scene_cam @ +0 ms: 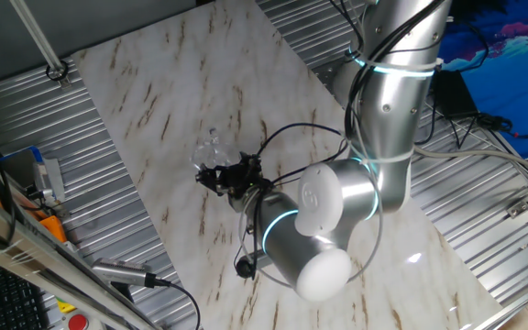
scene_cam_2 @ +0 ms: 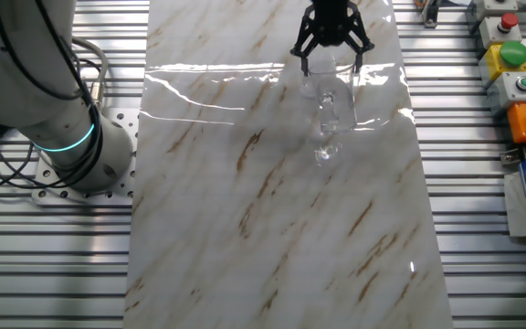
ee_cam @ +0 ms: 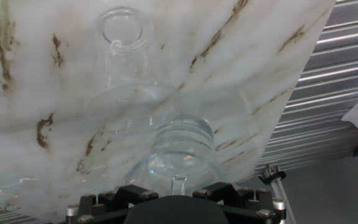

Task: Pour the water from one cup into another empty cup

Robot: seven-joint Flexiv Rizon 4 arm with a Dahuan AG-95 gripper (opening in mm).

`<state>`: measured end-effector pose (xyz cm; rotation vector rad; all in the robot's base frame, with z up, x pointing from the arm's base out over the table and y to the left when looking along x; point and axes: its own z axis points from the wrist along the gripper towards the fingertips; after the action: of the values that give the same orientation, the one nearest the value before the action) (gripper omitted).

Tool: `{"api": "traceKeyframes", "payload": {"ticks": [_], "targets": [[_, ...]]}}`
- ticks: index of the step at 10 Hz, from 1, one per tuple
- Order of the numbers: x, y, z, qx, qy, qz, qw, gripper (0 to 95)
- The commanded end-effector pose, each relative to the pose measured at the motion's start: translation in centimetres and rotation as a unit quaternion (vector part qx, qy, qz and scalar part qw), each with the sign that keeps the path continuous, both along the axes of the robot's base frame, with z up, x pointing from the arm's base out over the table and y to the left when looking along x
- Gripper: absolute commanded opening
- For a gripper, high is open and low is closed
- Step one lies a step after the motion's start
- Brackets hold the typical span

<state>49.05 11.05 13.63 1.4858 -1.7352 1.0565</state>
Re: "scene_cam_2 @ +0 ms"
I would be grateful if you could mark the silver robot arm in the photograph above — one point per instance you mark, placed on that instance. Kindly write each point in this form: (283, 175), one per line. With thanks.
(21, 91)

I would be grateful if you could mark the yellow box green button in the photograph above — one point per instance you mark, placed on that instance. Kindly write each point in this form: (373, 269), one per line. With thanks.
(502, 61)

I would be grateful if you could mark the orange box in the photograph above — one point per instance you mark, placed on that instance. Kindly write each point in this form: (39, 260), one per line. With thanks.
(522, 122)

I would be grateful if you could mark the grey box red button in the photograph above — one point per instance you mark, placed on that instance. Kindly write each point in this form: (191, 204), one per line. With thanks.
(500, 29)

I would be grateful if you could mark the grey box small green button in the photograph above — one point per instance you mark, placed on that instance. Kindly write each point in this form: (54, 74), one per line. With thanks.
(516, 89)

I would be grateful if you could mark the black metal bracket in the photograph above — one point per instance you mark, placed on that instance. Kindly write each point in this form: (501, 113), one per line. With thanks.
(429, 13)

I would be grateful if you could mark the grey box black knob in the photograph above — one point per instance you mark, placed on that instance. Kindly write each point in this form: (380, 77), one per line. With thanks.
(491, 7)

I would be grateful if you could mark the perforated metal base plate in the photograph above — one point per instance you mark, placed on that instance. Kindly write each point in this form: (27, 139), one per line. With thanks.
(117, 119)

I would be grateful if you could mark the white marble pattern board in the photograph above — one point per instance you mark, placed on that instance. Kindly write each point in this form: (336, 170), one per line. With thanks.
(245, 251)

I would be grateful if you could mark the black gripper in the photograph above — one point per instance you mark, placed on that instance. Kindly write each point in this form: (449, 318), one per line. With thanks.
(331, 23)

